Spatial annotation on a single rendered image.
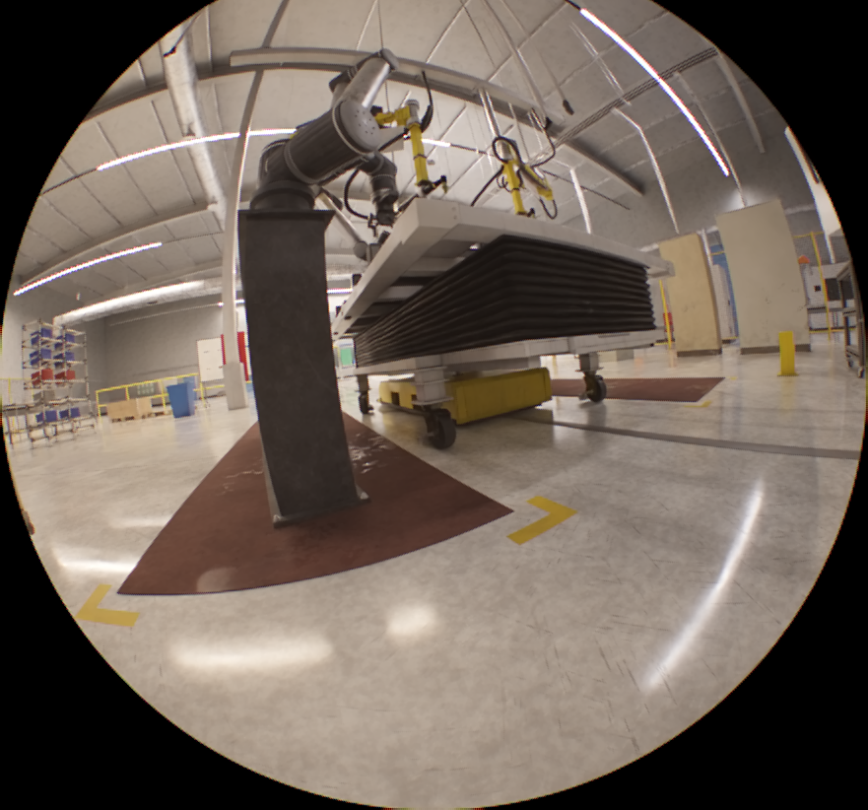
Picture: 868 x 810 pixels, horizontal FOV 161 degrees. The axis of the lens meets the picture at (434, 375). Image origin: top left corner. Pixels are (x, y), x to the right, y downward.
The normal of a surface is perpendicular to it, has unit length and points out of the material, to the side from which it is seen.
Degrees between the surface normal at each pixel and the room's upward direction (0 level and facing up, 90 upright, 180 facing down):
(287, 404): 90
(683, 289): 90
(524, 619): 0
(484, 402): 90
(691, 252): 90
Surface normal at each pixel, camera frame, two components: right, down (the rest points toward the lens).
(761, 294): -0.90, 0.13
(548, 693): -0.13, -0.99
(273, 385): 0.54, -0.03
